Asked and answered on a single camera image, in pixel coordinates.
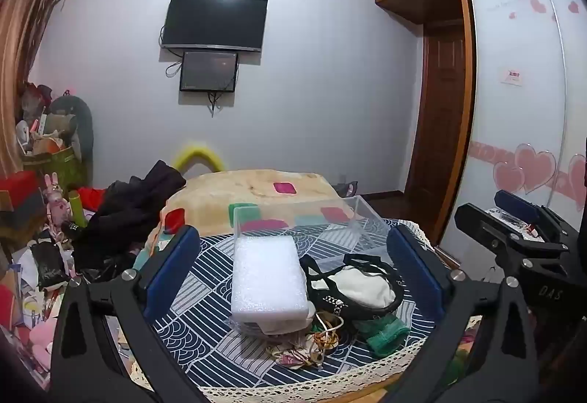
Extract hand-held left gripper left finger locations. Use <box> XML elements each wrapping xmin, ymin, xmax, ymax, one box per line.
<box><xmin>50</xmin><ymin>225</ymin><xmax>207</xmax><ymax>403</ymax></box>

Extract yellow foam arch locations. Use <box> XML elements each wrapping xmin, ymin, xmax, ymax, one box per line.
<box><xmin>171</xmin><ymin>143</ymin><xmax>226</xmax><ymax>175</ymax></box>

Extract green bottle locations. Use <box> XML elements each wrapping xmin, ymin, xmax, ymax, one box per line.
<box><xmin>68</xmin><ymin>190</ymin><xmax>87</xmax><ymax>228</ymax></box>

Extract black and white fabric pouch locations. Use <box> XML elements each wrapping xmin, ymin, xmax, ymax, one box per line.
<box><xmin>299</xmin><ymin>253</ymin><xmax>407</xmax><ymax>323</ymax></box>

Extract red box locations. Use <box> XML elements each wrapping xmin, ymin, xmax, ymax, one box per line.
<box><xmin>0</xmin><ymin>170</ymin><xmax>43</xmax><ymax>207</ymax></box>

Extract green knitted cloth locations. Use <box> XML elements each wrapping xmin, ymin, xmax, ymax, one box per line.
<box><xmin>355</xmin><ymin>313</ymin><xmax>410</xmax><ymax>358</ymax></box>

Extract pink plush rabbit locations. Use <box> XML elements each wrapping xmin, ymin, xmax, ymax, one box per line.
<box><xmin>43</xmin><ymin>172</ymin><xmax>74</xmax><ymax>230</ymax></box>

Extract wooden wardrobe with heart doors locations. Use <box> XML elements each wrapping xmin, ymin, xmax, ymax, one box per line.
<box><xmin>373</xmin><ymin>0</ymin><xmax>587</xmax><ymax>250</ymax></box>

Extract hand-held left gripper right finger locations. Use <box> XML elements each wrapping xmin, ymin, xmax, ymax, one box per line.
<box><xmin>380</xmin><ymin>224</ymin><xmax>540</xmax><ymax>403</ymax></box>

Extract brown wooden door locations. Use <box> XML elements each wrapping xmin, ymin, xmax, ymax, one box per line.
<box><xmin>405</xmin><ymin>20</ymin><xmax>467</xmax><ymax>203</ymax></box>

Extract tangled yellow and white cords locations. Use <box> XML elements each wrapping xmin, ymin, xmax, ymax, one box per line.
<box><xmin>303</xmin><ymin>310</ymin><xmax>346</xmax><ymax>368</ymax></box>

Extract white foam block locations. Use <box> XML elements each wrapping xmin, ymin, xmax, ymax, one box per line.
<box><xmin>230</xmin><ymin>235</ymin><xmax>311</xmax><ymax>322</ymax></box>

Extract black clothes pile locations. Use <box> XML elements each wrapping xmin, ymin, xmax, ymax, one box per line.
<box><xmin>72</xmin><ymin>160</ymin><xmax>187</xmax><ymax>272</ymax></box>

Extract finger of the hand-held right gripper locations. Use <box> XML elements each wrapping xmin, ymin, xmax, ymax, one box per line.
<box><xmin>493</xmin><ymin>189</ymin><xmax>579</xmax><ymax>241</ymax></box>
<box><xmin>454</xmin><ymin>202</ymin><xmax>569</xmax><ymax>265</ymax></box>

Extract wall-mounted black television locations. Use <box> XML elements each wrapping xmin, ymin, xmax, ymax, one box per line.
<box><xmin>160</xmin><ymin>0</ymin><xmax>269</xmax><ymax>53</ymax></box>

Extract red cloth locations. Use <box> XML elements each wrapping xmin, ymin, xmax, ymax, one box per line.
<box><xmin>76</xmin><ymin>187</ymin><xmax>109</xmax><ymax>210</ymax></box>

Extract blue patterned tablecloth with lace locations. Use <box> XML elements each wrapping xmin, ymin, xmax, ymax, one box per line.
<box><xmin>132</xmin><ymin>219</ymin><xmax>462</xmax><ymax>391</ymax></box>

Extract monitor cable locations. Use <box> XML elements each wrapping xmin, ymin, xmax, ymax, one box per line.
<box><xmin>208</xmin><ymin>91</ymin><xmax>226</xmax><ymax>118</ymax></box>

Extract brown curtain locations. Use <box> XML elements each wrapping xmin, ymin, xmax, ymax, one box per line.
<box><xmin>0</xmin><ymin>0</ymin><xmax>82</xmax><ymax>180</ymax></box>

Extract beige blanket with coloured squares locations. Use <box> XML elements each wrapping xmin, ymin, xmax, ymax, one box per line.
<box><xmin>138</xmin><ymin>170</ymin><xmax>368</xmax><ymax>258</ymax></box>

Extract small black wall monitor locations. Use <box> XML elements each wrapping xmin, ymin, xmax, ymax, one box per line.
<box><xmin>179</xmin><ymin>50</ymin><xmax>240</xmax><ymax>93</ymax></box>

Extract green storage basket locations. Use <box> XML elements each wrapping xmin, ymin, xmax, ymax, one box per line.
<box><xmin>21</xmin><ymin>146</ymin><xmax>86</xmax><ymax>198</ymax></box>

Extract clear plastic box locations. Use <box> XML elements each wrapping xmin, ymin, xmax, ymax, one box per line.
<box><xmin>231</xmin><ymin>196</ymin><xmax>399</xmax><ymax>275</ymax></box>

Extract black plastic bag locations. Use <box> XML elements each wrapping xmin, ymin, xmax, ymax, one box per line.
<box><xmin>29</xmin><ymin>241</ymin><xmax>70</xmax><ymax>292</ymax></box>

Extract pink floral cloth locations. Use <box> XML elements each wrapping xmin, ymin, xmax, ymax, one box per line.
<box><xmin>268</xmin><ymin>334</ymin><xmax>322</xmax><ymax>370</ymax></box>

